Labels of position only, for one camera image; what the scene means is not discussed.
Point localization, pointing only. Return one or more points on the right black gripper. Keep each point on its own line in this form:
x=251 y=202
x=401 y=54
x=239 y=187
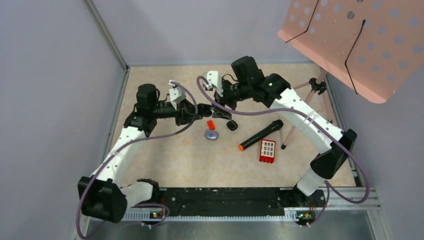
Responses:
x=223 y=100

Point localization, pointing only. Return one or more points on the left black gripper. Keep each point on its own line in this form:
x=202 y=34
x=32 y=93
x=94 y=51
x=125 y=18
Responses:
x=186 y=112

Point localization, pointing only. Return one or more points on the lavender earbud charging case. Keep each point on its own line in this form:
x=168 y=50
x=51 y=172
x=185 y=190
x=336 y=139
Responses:
x=211 y=135

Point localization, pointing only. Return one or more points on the black earbud charging case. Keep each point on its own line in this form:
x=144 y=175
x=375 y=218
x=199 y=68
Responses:
x=204 y=110

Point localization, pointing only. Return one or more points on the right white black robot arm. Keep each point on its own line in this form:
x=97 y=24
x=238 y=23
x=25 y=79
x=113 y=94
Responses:
x=273 y=91

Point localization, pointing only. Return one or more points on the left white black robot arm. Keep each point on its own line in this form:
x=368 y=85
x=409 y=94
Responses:
x=101 y=194

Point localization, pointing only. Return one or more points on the small red block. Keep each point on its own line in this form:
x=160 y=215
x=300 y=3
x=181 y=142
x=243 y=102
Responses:
x=211 y=125

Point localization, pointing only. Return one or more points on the black microphone orange tip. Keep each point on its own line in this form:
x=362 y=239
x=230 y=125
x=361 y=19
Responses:
x=273 y=127

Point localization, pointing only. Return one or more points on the red white toy block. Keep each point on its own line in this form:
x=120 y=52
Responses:
x=267 y=151

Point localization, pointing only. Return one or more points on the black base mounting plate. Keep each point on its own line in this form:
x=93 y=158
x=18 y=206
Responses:
x=240 y=204

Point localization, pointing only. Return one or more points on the pink perforated music stand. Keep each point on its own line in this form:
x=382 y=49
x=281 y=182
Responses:
x=372 y=46

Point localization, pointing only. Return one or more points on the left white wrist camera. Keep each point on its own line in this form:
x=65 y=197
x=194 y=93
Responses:
x=176 y=94

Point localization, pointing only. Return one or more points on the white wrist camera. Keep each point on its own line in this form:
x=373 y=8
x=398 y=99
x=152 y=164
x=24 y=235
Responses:
x=213 y=81
x=176 y=94

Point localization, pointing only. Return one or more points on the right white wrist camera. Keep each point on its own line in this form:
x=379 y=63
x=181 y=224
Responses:
x=213 y=81

